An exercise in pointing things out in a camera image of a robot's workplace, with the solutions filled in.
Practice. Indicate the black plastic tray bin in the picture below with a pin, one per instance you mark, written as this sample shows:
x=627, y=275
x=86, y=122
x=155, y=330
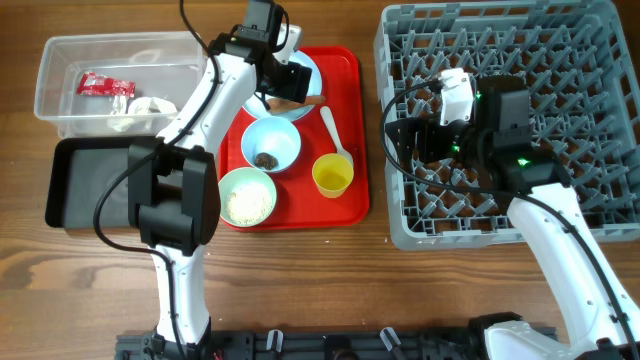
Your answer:
x=85, y=180

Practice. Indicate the red snack wrapper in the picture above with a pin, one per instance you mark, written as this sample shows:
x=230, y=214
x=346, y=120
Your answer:
x=93, y=84

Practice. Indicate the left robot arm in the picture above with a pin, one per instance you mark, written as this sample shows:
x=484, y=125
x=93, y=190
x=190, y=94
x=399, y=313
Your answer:
x=231, y=77

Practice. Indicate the white crumpled tissue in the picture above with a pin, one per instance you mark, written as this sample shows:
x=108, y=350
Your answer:
x=126, y=112

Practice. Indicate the clear plastic bin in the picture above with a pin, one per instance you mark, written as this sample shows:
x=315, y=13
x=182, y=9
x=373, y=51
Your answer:
x=168, y=65

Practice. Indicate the light blue bowl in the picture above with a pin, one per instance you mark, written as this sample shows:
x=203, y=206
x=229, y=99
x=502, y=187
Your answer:
x=274, y=135

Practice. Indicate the grey dishwasher rack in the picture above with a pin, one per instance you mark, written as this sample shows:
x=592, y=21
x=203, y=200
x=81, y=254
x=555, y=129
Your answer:
x=584, y=106

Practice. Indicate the white plastic spoon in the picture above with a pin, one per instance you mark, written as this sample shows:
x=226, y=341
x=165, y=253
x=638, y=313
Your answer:
x=329, y=121

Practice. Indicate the green bowl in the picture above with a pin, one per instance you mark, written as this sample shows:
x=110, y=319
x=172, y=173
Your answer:
x=240, y=176

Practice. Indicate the red serving tray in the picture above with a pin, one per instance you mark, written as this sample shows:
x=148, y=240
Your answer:
x=299, y=203

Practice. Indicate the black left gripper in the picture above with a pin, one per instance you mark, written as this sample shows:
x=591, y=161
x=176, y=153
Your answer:
x=296, y=84

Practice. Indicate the yellow plastic cup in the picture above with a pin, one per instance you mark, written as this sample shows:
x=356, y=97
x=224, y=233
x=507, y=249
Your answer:
x=332, y=174

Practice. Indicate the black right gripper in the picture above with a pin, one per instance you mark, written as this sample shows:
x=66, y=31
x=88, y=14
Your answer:
x=428, y=128

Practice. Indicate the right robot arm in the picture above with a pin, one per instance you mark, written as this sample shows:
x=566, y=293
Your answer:
x=484, y=124

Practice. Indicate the brown food scrap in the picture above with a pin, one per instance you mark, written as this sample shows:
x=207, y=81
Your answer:
x=266, y=161

